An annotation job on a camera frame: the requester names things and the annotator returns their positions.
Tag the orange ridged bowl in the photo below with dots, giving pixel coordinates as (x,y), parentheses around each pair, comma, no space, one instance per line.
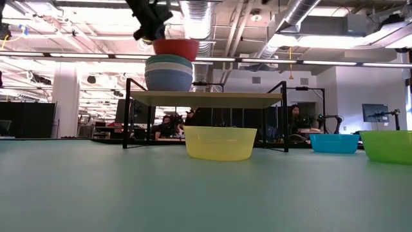
(175,48)

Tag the teal ridged bowl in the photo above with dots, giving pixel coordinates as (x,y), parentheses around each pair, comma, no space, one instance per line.
(164,59)

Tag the blue-grey ridged bowl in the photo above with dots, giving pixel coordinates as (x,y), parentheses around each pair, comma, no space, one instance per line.
(167,82)

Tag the yellow plastic bowl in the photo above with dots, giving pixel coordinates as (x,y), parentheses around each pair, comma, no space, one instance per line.
(219,145)

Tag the blue plastic bowl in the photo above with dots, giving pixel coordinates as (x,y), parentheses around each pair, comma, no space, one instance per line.
(334,144)

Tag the green plastic bowl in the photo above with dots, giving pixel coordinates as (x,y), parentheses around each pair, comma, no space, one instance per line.
(389,146)

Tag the round black ceiling speaker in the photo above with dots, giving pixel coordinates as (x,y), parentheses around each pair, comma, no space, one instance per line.
(91,79)

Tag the black background monitor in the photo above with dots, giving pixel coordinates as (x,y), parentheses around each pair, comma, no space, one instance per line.
(140,112)

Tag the person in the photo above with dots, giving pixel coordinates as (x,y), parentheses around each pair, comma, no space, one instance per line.
(190,117)
(165,129)
(295,120)

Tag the round ceiling fixture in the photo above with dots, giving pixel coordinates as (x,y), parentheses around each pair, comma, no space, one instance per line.
(256,16)

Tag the white column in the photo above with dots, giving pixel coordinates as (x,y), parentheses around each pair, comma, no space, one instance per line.
(66,103)

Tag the green table mat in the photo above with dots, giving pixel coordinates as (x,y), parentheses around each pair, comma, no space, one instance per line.
(161,193)

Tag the long ceiling light strip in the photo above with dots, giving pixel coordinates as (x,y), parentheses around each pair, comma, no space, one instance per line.
(322,62)

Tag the silver round air duct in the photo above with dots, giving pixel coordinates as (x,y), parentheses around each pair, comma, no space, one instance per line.
(299,13)
(197,19)

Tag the black background rig frame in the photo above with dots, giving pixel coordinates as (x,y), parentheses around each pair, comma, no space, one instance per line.
(323,109)
(209,84)

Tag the wooden shelf black metal frame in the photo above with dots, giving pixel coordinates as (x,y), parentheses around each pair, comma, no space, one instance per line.
(206,98)

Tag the black ceiling-mounted camera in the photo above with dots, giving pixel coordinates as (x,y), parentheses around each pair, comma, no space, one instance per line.
(4,31)

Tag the black partition wall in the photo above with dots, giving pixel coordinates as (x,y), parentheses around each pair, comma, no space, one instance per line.
(29,119)

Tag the grey rectangular air duct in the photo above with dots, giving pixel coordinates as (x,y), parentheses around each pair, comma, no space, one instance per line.
(338,25)

